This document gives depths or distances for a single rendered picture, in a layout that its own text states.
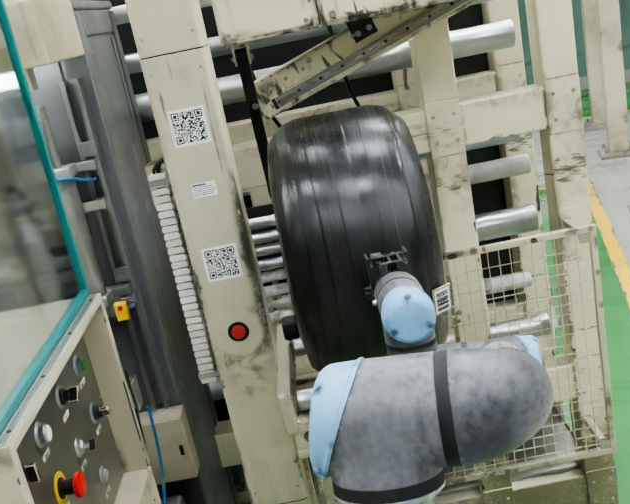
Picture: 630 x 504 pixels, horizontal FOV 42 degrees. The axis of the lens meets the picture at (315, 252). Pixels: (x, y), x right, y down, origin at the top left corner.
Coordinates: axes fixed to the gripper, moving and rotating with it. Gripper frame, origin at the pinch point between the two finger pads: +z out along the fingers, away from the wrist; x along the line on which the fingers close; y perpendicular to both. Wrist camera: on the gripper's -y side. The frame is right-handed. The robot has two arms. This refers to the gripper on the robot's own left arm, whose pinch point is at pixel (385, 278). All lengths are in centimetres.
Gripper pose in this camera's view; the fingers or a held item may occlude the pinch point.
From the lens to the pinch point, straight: 150.2
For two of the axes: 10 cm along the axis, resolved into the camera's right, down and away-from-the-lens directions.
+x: -9.8, 2.0, 0.1
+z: -0.3, -1.9, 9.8
